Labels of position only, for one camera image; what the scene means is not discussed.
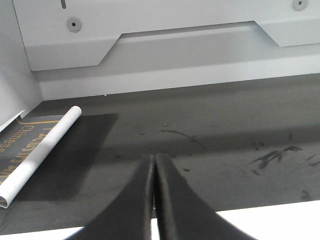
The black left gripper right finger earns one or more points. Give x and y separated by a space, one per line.
181 213

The rolled white paper poster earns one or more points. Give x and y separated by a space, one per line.
24 144

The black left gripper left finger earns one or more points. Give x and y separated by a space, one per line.
128 217

